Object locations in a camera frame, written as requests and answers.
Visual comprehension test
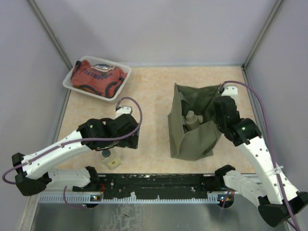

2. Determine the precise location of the green bottle white cap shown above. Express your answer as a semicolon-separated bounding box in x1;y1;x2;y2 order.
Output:
185;111;203;131

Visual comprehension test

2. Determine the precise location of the square clear bottle black cap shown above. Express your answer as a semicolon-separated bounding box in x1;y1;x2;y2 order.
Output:
101;148;123;170

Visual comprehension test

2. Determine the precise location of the olive green canvas bag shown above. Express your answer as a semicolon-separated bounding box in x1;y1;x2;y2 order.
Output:
167;84;221;161

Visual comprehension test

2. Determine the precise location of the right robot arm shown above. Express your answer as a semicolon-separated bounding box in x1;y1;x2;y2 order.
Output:
214;96;308;227

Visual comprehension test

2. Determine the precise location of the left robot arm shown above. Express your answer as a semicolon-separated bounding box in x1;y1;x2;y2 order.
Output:
12;114;140;196

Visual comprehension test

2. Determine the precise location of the red printed t-shirt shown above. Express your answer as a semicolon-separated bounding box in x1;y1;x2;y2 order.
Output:
70;60;127;99

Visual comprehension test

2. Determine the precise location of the white plastic basket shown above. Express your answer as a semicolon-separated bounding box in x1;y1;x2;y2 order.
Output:
63;55;132;103

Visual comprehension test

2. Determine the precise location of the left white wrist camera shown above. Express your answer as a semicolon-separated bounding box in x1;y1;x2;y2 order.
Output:
115;105;133;118

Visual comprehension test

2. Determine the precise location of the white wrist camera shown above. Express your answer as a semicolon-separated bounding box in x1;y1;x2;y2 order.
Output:
115;105;133;118
219;85;238;104

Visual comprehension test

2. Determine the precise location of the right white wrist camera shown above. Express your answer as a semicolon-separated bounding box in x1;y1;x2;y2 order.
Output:
219;85;238;104

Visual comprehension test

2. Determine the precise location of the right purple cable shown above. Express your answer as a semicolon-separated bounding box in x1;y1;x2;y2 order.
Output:
221;80;300;231

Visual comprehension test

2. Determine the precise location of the purple cable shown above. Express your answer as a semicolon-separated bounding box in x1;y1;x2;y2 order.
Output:
1;96;143;210
221;80;300;231

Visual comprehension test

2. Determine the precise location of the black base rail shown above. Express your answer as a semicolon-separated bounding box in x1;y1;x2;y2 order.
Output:
73;173;228;200

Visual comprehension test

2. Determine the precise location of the white slotted cable duct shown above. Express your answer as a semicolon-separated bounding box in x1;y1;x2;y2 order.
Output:
38;193;231;205

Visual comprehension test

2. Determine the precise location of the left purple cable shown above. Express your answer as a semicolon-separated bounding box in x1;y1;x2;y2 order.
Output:
1;96;143;210

